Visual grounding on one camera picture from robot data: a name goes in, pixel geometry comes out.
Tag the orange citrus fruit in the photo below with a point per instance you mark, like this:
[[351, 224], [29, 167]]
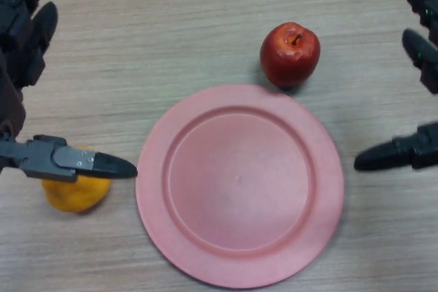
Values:
[[75, 196]]

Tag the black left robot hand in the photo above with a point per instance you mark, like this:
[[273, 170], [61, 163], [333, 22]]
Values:
[[37, 162]]

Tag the red apple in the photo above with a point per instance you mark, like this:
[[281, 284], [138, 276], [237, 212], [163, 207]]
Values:
[[289, 59]]

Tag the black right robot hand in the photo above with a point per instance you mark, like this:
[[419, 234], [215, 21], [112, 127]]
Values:
[[386, 155]]

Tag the pink round plastic plate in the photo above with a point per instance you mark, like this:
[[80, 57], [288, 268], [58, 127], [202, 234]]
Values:
[[239, 186]]

